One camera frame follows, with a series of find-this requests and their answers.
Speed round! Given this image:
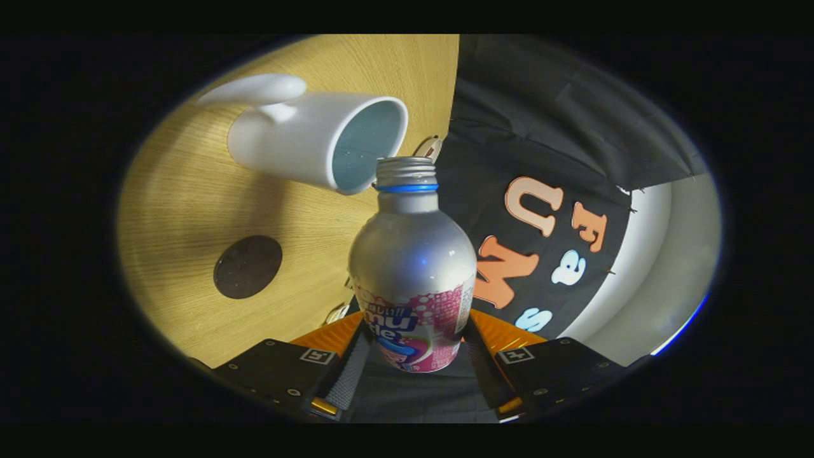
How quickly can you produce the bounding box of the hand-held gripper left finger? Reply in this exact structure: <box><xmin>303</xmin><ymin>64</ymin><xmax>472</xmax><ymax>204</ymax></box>
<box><xmin>210</xmin><ymin>312</ymin><xmax>373</xmax><ymax>422</ymax></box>

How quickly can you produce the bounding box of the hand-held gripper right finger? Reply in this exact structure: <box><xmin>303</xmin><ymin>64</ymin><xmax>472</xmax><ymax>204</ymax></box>
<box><xmin>461</xmin><ymin>309</ymin><xmax>627</xmax><ymax>422</ymax></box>

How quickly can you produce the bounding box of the dark round coaster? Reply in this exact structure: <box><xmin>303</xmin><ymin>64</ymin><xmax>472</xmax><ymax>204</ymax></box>
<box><xmin>213</xmin><ymin>235</ymin><xmax>283</xmax><ymax>300</ymax></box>

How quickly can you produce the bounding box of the silver juice bottle pink label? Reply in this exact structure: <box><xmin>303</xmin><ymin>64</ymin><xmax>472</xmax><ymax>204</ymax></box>
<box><xmin>348</xmin><ymin>156</ymin><xmax>478</xmax><ymax>373</ymax></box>

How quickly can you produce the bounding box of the white ceramic cup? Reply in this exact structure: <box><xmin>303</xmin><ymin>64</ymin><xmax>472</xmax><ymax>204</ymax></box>
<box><xmin>196</xmin><ymin>73</ymin><xmax>409</xmax><ymax>195</ymax></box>

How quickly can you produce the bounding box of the wooden table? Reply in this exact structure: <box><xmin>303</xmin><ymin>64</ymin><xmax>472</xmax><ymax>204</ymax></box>
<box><xmin>118</xmin><ymin>35</ymin><xmax>460</xmax><ymax>370</ymax></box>

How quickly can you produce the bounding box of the small white plate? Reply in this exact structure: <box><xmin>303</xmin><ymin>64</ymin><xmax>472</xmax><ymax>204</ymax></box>
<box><xmin>413</xmin><ymin>135</ymin><xmax>444</xmax><ymax>160</ymax></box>

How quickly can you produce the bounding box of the black backdrop cloth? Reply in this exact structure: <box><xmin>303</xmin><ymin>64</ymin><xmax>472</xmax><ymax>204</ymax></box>
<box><xmin>347</xmin><ymin>35</ymin><xmax>708</xmax><ymax>424</ymax></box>

